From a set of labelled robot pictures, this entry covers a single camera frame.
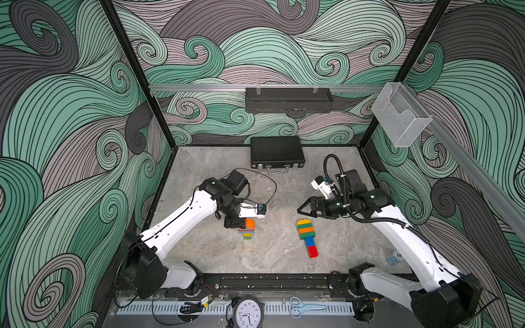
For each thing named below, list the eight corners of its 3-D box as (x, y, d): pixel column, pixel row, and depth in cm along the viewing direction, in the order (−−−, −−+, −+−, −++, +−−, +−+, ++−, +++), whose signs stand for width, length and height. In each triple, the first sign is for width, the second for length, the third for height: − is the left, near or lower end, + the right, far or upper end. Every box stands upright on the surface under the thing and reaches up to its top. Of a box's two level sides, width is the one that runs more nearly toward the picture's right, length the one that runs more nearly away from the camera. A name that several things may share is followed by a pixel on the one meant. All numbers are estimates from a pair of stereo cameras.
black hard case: (250, 173, 109) (249, 166, 104) (251, 142, 125) (251, 134, 121) (304, 173, 109) (306, 166, 104) (298, 142, 125) (300, 134, 121)
